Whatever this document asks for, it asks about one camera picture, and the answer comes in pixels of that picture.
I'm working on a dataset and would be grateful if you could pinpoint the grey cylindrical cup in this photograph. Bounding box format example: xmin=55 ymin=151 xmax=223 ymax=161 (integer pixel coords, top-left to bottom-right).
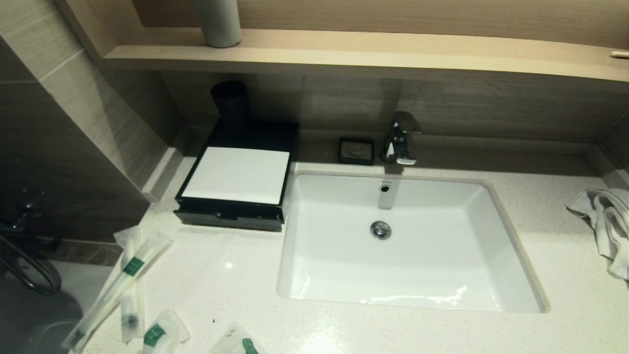
xmin=193 ymin=0 xmax=242 ymax=48

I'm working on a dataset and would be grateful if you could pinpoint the black amenity box housing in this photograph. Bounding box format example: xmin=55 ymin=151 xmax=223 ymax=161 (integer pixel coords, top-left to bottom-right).
xmin=173 ymin=120 xmax=300 ymax=232

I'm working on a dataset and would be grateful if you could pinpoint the white ceramic sink basin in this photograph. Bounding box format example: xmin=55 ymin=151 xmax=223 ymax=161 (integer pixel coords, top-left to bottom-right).
xmin=276 ymin=170 xmax=550 ymax=314

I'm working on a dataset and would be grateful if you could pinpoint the black square soap dish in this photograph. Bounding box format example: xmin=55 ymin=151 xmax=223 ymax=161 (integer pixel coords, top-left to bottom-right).
xmin=338 ymin=137 xmax=375 ymax=166

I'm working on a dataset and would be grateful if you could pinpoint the clear packet with black comb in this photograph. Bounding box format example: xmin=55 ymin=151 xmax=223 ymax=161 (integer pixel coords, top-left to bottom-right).
xmin=113 ymin=225 xmax=147 ymax=344

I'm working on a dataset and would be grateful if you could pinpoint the small clear green-label packet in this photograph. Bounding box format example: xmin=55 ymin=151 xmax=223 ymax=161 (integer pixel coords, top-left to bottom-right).
xmin=138 ymin=309 xmax=191 ymax=354

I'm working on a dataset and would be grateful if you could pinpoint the black cup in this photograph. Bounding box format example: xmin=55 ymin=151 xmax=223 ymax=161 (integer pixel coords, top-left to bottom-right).
xmin=210 ymin=80 xmax=249 ymax=129

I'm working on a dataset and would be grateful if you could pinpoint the light wooden wall shelf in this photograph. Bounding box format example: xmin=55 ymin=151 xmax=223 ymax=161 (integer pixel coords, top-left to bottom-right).
xmin=101 ymin=27 xmax=629 ymax=83

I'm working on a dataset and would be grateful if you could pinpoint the white crumpled towel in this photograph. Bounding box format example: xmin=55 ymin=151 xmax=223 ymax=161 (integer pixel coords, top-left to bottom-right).
xmin=565 ymin=187 xmax=629 ymax=282

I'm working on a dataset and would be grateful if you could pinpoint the dark metal valve fixture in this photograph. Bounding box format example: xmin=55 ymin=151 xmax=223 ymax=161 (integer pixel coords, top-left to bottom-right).
xmin=0 ymin=189 xmax=47 ymax=234

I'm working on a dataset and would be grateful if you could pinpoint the long clear toothbrush packet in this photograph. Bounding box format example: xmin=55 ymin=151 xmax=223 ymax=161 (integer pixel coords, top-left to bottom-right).
xmin=61 ymin=231 xmax=175 ymax=352

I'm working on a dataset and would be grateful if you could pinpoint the black tray with white liner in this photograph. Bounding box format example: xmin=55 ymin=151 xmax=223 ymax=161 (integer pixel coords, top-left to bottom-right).
xmin=173 ymin=209 xmax=285 ymax=233

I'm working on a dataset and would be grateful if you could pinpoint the chrome faucet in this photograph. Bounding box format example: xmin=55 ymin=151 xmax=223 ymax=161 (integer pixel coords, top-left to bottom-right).
xmin=381 ymin=111 xmax=423 ymax=166

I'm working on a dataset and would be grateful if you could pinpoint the clear green-print packet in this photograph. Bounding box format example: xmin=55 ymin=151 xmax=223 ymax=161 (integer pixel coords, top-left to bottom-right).
xmin=210 ymin=322 xmax=268 ymax=354

